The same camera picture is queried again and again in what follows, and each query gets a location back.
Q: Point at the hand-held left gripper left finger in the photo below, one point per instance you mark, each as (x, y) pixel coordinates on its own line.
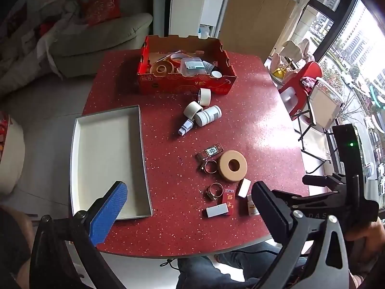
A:
(109, 213)

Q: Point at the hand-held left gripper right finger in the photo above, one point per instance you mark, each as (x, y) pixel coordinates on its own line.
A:
(270, 210)

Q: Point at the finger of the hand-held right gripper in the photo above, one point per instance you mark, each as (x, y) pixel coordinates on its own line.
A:
(321, 180)
(306, 201)

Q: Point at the white shallow tray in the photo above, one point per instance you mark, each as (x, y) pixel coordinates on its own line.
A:
(105, 156)

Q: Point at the dark patterned small box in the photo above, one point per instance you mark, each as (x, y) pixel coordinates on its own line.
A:
(210, 151)

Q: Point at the white plastic bottle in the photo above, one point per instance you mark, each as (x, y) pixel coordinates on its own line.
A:
(209, 115)

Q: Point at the white plug adapter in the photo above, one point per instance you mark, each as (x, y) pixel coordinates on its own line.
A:
(185, 127)

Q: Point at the plain masking tape roll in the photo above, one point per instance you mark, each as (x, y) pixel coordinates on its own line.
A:
(192, 108)

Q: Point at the red cardboard box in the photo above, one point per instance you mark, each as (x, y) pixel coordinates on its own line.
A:
(180, 85)

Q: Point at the clear plastic container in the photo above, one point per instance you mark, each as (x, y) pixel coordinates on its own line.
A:
(195, 70)

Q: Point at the person's right hand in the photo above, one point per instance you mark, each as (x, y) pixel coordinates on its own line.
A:
(371, 233)

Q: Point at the small orange label bottle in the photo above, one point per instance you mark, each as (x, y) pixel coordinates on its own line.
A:
(252, 206)

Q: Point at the small red box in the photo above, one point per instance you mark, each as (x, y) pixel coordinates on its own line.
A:
(228, 200)

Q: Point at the white box with black end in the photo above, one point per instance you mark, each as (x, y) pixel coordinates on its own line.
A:
(218, 210)

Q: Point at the white folding chair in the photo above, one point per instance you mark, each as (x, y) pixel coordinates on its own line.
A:
(323, 105)

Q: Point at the thick tan tape roll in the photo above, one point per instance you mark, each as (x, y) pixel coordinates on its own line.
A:
(225, 171)

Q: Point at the person's legs in jeans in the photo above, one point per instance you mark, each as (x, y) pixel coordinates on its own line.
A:
(210, 272)

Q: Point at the red chair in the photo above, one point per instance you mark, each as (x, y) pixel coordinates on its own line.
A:
(297, 78)

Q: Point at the large window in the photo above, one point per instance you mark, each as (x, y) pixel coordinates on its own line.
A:
(361, 51)

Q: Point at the beige tote bag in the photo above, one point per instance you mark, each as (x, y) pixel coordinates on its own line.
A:
(293, 51)

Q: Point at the masking tape roll striped core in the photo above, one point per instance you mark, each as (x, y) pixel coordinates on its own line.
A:
(206, 97)

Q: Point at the clutter of small colourful items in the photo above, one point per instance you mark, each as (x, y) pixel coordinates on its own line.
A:
(3, 132)

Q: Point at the white round cap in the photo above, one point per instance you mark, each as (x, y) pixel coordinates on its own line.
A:
(216, 74)

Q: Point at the dark bottle white label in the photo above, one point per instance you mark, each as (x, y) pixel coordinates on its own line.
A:
(209, 65)

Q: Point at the wide cream tape roll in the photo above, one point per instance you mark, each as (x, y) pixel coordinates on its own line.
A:
(172, 67)

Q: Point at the beige sofa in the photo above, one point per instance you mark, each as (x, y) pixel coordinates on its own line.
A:
(105, 45)

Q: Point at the red tape roll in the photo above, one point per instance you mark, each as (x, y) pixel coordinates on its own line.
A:
(174, 56)

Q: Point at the wooden cabinet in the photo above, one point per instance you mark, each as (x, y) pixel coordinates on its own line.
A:
(255, 15)

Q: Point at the pale blanket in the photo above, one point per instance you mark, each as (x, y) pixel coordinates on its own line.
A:
(30, 51)

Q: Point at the red cushion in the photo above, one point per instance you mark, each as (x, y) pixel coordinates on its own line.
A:
(102, 9)

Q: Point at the white cabinet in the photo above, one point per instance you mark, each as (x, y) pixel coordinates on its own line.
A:
(192, 3)

